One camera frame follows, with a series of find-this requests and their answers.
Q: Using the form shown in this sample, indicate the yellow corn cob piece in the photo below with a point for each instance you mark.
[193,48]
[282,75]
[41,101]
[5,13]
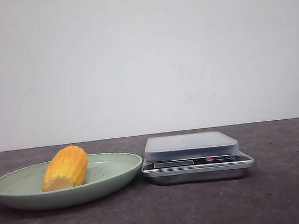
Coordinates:
[67,169]

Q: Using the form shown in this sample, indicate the silver digital kitchen scale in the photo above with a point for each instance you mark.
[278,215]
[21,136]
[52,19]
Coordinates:
[194,157]

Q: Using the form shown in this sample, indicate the pale green plate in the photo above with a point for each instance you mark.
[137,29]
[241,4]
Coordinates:
[106,173]

